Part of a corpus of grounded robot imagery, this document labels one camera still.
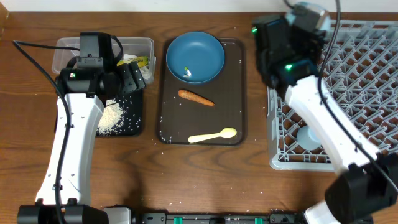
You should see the cream plastic spoon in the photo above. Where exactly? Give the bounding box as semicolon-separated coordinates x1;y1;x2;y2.
188;128;237;143

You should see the aluminium foil ball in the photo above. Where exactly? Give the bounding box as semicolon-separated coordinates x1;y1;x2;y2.
123;54;152;80

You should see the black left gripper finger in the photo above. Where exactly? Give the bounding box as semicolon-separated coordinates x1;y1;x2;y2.
129;62;146;91
117;64;137;95

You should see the pile of white rice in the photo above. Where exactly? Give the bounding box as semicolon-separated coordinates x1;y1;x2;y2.
96;99;127;136

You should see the orange carrot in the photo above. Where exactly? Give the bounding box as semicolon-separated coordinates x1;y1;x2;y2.
178;89;215;106

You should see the light blue plastic cup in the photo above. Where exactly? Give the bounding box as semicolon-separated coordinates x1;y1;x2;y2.
297;126;321;151

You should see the grey plastic dishwasher rack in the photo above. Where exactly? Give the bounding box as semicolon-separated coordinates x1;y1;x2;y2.
267;21;397;172

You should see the black waste tray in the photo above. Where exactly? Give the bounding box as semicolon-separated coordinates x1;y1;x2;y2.
55;88;144;137

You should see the small foil wrapper scrap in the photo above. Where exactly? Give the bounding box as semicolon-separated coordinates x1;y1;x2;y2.
183;67;192;78

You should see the dark brown serving tray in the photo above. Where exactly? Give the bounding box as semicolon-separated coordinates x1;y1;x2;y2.
155;38;247;146

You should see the yellow green snack wrapper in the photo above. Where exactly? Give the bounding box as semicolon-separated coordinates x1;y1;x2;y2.
117;56;149;68

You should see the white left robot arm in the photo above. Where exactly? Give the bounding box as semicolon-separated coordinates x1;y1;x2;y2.
17;62;144;223

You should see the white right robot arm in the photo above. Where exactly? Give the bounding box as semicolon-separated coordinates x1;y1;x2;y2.
252;13;397;223

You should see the black rail at table edge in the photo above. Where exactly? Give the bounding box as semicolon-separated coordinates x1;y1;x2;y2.
137;210;307;224

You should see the clear plastic waste bin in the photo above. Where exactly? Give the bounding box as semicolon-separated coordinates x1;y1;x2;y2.
52;37;156;85

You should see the dark blue plate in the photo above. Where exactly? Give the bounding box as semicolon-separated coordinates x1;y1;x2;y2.
166;32;225;84

